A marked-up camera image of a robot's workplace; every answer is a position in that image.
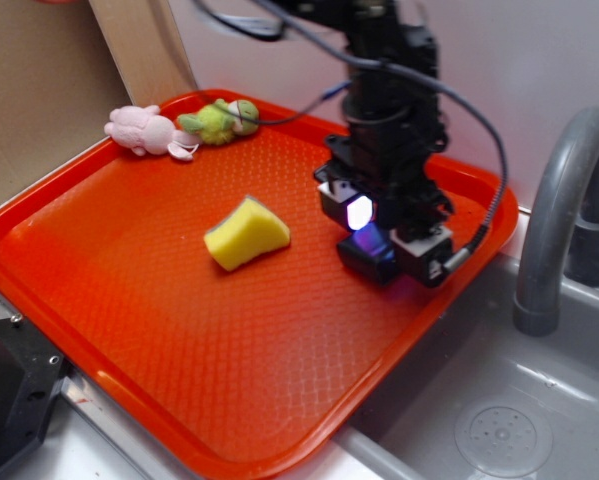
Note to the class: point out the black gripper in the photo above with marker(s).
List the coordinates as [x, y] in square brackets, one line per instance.
[382, 158]

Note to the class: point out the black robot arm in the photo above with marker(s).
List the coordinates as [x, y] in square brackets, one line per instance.
[376, 41]

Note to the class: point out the cardboard box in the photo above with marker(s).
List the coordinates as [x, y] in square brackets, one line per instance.
[64, 65]

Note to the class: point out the yellow green sponge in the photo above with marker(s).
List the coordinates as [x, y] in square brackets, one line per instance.
[250, 231]

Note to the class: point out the red plastic tray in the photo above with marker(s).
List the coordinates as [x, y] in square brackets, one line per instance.
[242, 374]

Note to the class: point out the grey sink faucet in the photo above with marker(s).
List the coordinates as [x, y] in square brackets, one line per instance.
[562, 237]

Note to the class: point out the grey plastic sink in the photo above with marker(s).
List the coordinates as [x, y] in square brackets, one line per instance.
[477, 399]

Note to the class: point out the green plush frog toy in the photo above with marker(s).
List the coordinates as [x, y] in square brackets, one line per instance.
[221, 122]

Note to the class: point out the pink plush bunny toy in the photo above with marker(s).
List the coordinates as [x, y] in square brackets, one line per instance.
[143, 130]

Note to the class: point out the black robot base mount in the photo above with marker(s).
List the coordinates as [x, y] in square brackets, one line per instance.
[32, 370]

